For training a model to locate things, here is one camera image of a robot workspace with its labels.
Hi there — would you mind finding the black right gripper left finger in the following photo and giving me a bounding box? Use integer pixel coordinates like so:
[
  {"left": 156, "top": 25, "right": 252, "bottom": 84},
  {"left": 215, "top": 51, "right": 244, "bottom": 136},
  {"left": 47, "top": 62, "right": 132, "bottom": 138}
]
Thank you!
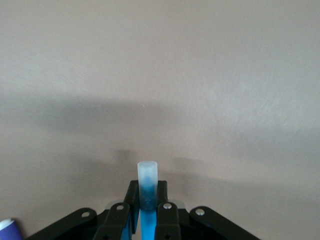
[{"left": 26, "top": 179, "right": 140, "bottom": 240}]

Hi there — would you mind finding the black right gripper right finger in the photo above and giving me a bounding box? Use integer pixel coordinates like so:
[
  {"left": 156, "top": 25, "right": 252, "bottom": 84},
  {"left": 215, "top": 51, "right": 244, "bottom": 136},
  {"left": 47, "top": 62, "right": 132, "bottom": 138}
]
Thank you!
[{"left": 154, "top": 179, "right": 261, "bottom": 240}]

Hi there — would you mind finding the blue marker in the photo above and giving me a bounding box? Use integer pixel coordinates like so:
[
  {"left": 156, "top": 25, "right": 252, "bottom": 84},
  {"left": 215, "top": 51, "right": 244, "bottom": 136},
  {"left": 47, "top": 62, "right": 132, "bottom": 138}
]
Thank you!
[{"left": 136, "top": 161, "right": 159, "bottom": 240}]

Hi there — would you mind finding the purple marker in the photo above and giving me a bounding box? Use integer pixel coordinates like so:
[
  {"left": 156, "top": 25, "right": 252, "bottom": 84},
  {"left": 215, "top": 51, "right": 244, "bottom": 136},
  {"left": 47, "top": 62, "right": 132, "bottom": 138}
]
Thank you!
[{"left": 0, "top": 217, "right": 21, "bottom": 240}]

